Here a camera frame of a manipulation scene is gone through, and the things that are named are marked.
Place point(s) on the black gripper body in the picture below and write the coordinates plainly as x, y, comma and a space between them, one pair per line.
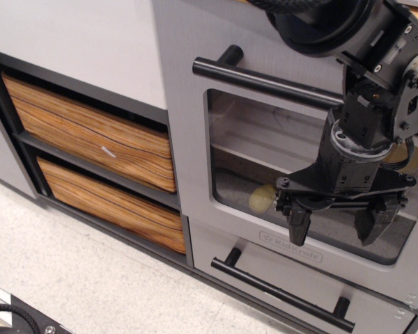
345, 175

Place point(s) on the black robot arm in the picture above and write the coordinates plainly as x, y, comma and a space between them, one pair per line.
377, 41

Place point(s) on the yellow round toy food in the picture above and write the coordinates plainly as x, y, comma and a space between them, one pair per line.
261, 199

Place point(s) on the black drawer handle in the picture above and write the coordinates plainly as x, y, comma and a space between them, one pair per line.
336, 318

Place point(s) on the upper wood grain bin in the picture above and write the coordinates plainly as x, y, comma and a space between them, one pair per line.
129, 149

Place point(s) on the wood grain bin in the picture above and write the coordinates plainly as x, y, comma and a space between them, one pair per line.
146, 218
129, 149

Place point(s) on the grey oven door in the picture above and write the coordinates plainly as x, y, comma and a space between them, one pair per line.
214, 186

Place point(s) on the grey toy kitchen cabinet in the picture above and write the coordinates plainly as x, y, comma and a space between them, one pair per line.
104, 51

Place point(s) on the black oven door handle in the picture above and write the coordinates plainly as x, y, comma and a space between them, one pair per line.
226, 70

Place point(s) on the grey bottom drawer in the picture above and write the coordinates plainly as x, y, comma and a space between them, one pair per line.
369, 313

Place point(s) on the white oven rack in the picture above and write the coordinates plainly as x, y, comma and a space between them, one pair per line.
282, 158

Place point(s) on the lower wood grain bin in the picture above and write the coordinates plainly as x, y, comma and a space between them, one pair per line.
146, 218

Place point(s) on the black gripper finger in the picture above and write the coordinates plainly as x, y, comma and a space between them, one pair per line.
376, 218
299, 221

